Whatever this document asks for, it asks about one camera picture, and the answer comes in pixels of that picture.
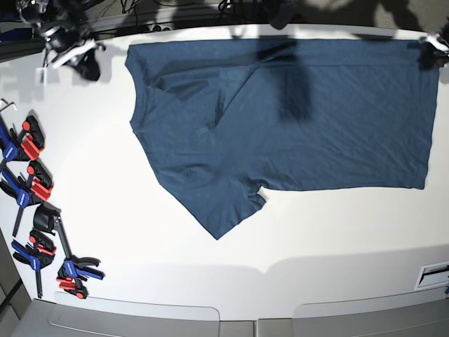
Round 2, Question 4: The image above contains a silver hex key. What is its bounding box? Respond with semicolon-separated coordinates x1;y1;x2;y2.
0;98;18;112

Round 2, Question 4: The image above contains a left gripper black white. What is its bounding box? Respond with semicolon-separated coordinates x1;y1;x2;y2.
419;22;448;70

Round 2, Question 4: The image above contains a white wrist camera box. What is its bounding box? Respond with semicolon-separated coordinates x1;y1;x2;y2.
35;67;48;86

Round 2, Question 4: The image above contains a dark blue T-shirt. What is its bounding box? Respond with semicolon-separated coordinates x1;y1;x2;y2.
125;39;439;239

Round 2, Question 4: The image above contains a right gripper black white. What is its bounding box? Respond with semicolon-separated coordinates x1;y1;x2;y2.
41;26;105;81

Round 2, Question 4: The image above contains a blue red bar clamp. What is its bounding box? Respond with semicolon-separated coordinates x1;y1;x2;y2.
54;216;105;299
1;115;45;169
11;229;56;298
1;160;53;237

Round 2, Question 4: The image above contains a white slotted table plate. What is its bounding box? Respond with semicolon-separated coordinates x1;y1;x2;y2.
415;261;448;291

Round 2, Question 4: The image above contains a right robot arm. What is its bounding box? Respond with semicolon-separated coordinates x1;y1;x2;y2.
15;1;105;81

